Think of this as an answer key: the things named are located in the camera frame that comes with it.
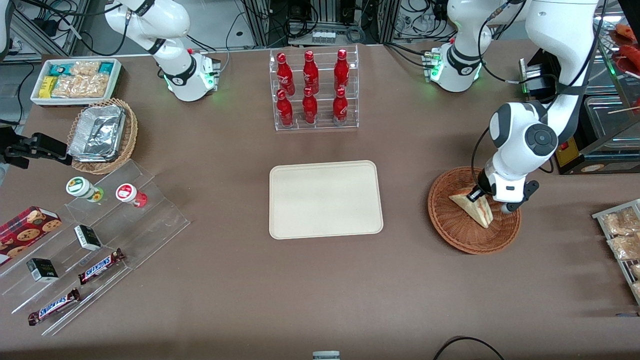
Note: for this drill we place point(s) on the large clear cracker bag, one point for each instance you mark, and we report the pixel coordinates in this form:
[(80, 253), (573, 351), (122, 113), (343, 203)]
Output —
[(80, 86)]

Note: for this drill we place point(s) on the round brown wicker basket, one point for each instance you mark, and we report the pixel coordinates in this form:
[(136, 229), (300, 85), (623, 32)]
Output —
[(450, 225)]

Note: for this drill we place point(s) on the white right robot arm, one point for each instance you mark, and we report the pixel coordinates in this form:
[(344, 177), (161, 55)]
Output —
[(175, 75)]

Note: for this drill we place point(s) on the white power strip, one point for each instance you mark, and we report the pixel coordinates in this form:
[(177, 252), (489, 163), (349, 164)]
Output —
[(323, 36)]

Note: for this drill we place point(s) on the black glass display case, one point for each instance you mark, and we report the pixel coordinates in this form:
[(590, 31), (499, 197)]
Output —
[(610, 122)]

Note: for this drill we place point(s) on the clear acrylic bottle rack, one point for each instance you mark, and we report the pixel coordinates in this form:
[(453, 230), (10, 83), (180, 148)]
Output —
[(322, 125)]

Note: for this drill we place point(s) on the triangular sandwich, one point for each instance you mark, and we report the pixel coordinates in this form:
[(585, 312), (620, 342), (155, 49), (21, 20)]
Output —
[(481, 216)]

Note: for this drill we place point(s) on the green lid yogurt cup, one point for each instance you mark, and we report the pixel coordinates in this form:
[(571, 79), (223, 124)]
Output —
[(80, 187)]

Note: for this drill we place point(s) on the Snickers chocolate bar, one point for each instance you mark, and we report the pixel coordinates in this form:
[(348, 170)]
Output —
[(100, 266), (52, 306)]

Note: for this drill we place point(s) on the small black carton box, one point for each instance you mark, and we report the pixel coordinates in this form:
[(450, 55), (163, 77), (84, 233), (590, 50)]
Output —
[(42, 270), (87, 237)]

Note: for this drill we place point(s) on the red cola bottle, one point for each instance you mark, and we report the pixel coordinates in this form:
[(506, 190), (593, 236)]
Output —
[(310, 109), (285, 111), (284, 75), (341, 71), (310, 74), (340, 109)]

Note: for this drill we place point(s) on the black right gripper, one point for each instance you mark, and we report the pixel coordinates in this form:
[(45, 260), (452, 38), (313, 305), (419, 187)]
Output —
[(44, 146)]

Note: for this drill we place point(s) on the aluminium frame rack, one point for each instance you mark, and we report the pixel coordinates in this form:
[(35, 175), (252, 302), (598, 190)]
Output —
[(261, 25)]

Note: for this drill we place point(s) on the stacked aluminium foil trays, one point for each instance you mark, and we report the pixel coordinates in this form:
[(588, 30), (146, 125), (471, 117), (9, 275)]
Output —
[(97, 132)]

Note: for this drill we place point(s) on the clear bag of pastries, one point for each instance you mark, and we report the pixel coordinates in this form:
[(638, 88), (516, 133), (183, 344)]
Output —
[(620, 222), (625, 247)]

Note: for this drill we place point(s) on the teal snack packet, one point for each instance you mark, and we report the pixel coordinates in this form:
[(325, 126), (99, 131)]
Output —
[(106, 67), (60, 69)]

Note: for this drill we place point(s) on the red lid yogurt cup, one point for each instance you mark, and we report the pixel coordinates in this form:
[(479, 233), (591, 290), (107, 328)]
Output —
[(127, 193)]

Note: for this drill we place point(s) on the clear acrylic stepped shelf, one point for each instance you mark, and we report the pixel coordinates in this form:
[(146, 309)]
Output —
[(150, 220)]

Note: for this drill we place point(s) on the cream plastic tray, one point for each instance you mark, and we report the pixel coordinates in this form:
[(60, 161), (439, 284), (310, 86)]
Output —
[(325, 200)]

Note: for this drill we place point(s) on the white plastic snack bin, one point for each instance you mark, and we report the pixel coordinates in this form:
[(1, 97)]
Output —
[(75, 103)]

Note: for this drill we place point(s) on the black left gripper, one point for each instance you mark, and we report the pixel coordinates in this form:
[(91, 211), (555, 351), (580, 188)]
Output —
[(483, 183)]

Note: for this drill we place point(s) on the light tan wicker basket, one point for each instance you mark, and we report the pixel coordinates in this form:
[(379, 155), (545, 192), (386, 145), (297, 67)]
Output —
[(127, 140)]

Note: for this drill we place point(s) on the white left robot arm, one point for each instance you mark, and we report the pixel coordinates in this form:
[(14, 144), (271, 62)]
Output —
[(520, 140)]

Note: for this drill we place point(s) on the yellow snack packet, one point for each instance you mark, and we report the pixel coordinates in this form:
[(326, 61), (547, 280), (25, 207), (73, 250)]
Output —
[(47, 87)]

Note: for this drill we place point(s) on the small grey device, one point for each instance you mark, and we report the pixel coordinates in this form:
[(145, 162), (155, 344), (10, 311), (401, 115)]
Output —
[(326, 356)]

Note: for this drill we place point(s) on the small clear cracker bag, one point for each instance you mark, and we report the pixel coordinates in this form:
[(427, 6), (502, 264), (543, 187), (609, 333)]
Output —
[(85, 68)]

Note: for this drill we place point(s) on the red tartan cookie box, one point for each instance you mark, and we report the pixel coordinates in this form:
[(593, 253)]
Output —
[(25, 232)]

